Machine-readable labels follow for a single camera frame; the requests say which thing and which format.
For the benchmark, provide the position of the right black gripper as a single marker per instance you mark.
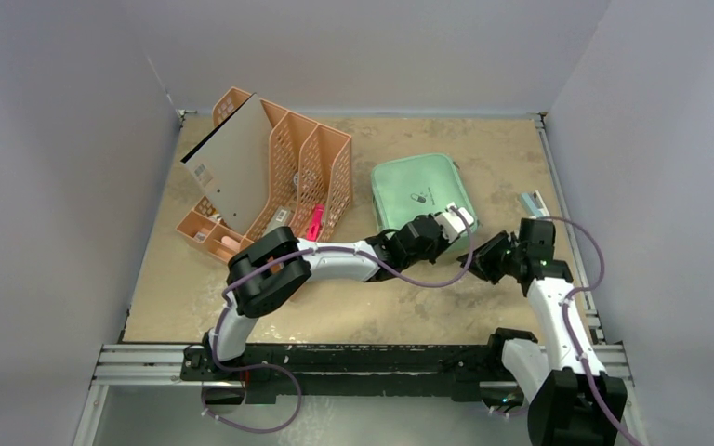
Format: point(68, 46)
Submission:
point(492, 259)

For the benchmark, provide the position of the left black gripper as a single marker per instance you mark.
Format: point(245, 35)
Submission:
point(440, 241)

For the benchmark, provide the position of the mint green storage case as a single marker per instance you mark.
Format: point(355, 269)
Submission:
point(418, 185)

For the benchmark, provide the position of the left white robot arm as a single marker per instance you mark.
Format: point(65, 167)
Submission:
point(266, 274)

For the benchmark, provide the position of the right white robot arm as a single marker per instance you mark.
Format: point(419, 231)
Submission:
point(572, 400)

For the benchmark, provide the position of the pink marker pen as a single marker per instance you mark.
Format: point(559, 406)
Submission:
point(316, 223)

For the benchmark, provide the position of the pink plastic desk organizer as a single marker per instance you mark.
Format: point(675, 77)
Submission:
point(308, 163)

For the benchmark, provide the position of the grey folder board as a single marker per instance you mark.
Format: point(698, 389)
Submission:
point(230, 164)

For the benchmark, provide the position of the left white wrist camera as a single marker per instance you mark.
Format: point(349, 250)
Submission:
point(454, 222)

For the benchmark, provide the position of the black table front rail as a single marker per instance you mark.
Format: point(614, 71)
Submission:
point(461, 373)

